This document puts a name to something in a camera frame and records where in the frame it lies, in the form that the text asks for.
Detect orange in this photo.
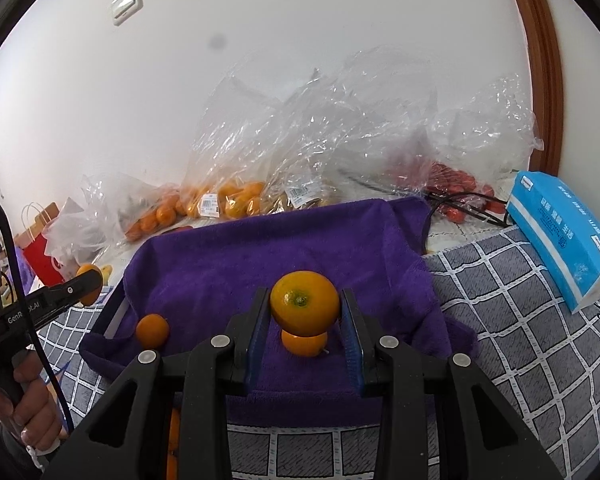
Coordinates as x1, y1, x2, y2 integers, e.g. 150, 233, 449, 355
166, 408, 181, 480
280, 330, 328, 358
135, 313, 170, 350
76, 263, 104, 307
270, 271, 340, 337

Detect person left hand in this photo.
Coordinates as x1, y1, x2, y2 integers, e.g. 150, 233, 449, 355
0, 351, 62, 451

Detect red paper shopping bag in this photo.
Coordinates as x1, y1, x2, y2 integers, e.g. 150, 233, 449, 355
14, 202, 65, 286

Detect black tray under towel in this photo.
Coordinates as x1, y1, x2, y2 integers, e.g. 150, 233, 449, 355
91, 282, 129, 339

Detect white plastic shopping bag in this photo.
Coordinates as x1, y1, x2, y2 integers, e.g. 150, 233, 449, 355
43, 198, 106, 281

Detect grey checked blanket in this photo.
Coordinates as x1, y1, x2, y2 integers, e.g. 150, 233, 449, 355
41, 228, 600, 479

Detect small clear bag of oranges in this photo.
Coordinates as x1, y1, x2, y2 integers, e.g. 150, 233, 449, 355
81, 172, 184, 245

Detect purple towel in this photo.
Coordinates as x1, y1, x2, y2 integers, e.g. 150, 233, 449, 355
80, 196, 477, 428

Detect blue tissue pack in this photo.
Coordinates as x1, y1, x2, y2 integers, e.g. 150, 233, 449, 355
506, 171, 600, 313

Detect clear bag of red fruit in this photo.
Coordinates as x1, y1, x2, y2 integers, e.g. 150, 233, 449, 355
387, 75, 544, 226

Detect large clear plastic bag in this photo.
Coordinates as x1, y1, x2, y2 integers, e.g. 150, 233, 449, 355
261, 47, 437, 214

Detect wall light switch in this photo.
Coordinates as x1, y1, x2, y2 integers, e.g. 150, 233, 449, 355
110, 0, 143, 26

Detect brown wooden door frame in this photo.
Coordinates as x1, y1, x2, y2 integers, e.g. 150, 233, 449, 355
515, 0, 565, 176

